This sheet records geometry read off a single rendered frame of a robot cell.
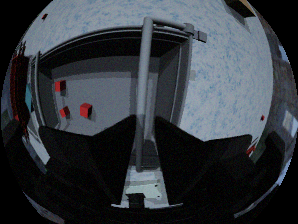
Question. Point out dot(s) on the small red block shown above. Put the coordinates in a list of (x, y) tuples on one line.
[(86, 110), (60, 85)]

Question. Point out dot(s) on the tan rectangular block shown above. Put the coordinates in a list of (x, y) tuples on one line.
[(241, 7)]

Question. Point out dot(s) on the small teal block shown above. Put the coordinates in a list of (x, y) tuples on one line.
[(28, 98)]

